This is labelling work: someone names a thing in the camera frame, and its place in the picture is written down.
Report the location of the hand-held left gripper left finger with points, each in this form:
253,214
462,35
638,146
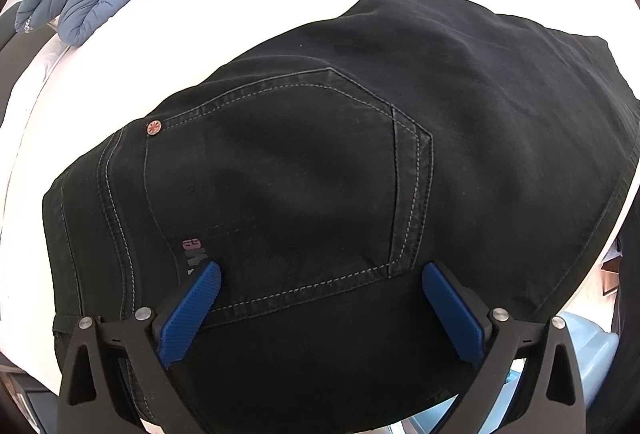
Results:
192,309

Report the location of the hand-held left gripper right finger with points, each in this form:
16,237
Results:
450,309

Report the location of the black denim pants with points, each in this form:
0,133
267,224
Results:
300,164

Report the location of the light blue plastic stool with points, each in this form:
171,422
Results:
590,344

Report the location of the person's dark clothing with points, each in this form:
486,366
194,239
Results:
631,314

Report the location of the grey padded headboard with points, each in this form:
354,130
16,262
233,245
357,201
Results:
10,29

